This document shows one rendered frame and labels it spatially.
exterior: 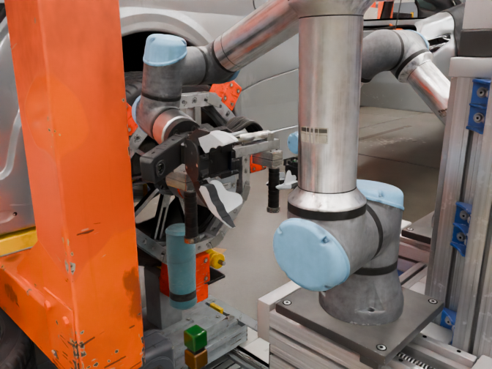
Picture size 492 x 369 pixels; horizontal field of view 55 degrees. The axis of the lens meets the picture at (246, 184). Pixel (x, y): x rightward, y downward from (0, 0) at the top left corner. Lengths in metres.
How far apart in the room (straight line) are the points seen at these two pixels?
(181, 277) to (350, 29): 1.01
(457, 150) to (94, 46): 0.71
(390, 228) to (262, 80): 1.34
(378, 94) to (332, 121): 3.19
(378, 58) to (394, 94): 2.42
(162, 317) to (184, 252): 0.49
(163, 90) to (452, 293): 0.68
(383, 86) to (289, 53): 1.73
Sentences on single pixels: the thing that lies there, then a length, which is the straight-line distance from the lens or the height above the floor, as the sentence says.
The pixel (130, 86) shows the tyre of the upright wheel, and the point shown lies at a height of 1.15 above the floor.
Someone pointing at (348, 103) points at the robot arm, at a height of 1.20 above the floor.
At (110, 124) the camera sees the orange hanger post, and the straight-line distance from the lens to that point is 1.00.
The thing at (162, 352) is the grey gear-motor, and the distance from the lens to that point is 1.52.
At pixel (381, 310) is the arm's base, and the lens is 0.86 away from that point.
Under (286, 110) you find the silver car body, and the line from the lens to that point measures 2.18.
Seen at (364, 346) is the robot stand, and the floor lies 0.82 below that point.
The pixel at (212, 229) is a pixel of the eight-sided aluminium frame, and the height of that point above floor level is 0.63.
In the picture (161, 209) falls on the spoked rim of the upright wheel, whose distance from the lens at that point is 1.63.
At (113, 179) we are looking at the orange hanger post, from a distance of 1.02.
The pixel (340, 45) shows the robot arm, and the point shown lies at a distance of 0.64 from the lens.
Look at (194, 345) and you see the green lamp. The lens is 1.10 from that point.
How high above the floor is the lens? 1.28
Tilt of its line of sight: 17 degrees down
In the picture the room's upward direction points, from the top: straight up
